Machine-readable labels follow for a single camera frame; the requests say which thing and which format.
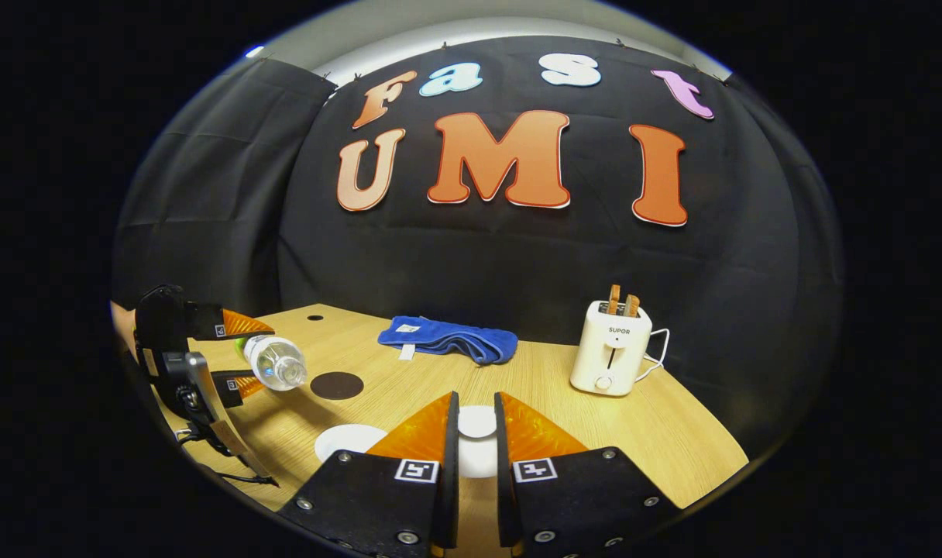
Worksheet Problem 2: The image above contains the white toaster cable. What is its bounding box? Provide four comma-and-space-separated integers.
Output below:
634, 329, 671, 382

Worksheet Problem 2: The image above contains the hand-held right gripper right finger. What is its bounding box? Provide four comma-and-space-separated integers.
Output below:
494, 391, 682, 558

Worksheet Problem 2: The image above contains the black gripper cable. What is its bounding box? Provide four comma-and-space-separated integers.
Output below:
173, 425, 280, 487

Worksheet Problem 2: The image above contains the white toaster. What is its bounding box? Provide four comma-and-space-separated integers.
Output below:
569, 300, 654, 398

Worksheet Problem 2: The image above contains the clear water bottle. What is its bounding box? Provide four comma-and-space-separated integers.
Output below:
235, 334, 308, 391

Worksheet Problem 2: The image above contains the dark round coaster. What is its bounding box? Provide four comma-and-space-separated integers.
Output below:
310, 371, 365, 401

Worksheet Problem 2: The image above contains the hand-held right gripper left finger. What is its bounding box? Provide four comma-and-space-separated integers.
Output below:
277, 391, 460, 558

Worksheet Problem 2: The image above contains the white teacup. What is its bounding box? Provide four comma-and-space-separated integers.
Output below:
315, 423, 390, 464

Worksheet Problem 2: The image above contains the blue towel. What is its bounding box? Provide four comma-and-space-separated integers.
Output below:
376, 315, 518, 366

